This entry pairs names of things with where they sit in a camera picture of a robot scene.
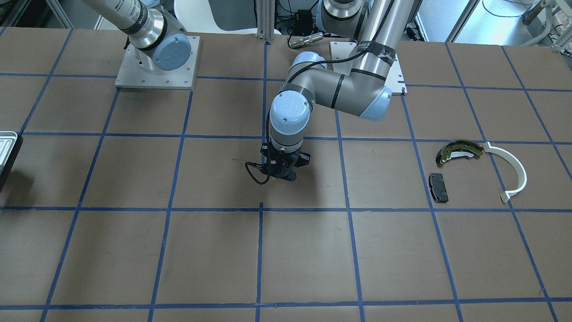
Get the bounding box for white curved plastic bracket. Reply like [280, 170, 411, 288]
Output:
[483, 141, 528, 203]

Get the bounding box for olive brake shoe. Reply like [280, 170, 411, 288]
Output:
[436, 139, 484, 167]

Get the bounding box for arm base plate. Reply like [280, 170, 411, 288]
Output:
[329, 41, 408, 95]
[115, 35, 200, 89]

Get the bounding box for aluminium frame post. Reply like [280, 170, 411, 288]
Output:
[255, 0, 274, 42]

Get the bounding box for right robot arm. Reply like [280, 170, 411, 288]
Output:
[84, 0, 192, 71]

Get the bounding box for white plastic chair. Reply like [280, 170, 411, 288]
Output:
[174, 0, 257, 34]

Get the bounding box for silver cylindrical tool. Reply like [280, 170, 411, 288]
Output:
[288, 32, 324, 49]

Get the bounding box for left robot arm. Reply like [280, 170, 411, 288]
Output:
[245, 0, 413, 181]

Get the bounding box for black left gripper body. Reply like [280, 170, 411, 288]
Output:
[261, 143, 311, 182]

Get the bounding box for black brake pad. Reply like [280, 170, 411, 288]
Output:
[428, 173, 449, 203]

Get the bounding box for ribbed metal tray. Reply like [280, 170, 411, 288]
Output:
[0, 131, 21, 176]

